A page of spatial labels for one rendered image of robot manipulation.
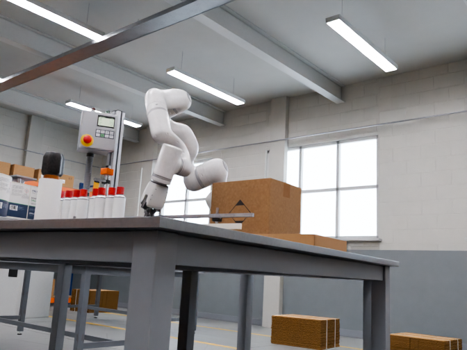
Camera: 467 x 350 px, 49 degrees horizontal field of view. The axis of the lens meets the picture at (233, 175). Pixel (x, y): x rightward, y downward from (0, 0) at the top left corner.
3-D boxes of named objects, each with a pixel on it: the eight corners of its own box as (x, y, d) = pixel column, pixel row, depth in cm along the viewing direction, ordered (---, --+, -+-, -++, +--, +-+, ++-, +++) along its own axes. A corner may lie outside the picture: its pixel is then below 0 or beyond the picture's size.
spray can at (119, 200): (107, 234, 215) (112, 186, 219) (116, 235, 219) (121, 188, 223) (115, 233, 212) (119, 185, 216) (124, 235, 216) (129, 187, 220)
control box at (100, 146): (76, 151, 247) (80, 114, 250) (112, 156, 253) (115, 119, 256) (78, 147, 237) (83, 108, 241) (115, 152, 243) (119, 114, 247)
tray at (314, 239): (230, 246, 167) (231, 233, 167) (269, 251, 188) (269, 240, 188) (314, 247, 150) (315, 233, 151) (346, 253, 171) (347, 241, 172)
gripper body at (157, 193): (162, 180, 213) (153, 205, 213) (145, 176, 205) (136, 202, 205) (175, 185, 209) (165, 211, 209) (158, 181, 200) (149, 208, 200)
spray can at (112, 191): (99, 234, 218) (103, 187, 222) (108, 235, 222) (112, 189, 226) (107, 234, 215) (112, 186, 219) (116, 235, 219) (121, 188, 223)
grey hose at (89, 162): (80, 195, 245) (85, 153, 249) (85, 196, 248) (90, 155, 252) (85, 195, 243) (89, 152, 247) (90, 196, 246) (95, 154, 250)
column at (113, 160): (97, 247, 237) (112, 110, 250) (104, 248, 241) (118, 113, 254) (104, 247, 235) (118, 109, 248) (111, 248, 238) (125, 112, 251)
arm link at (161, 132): (172, 128, 231) (183, 182, 214) (143, 117, 221) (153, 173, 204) (184, 117, 227) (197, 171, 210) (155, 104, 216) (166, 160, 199)
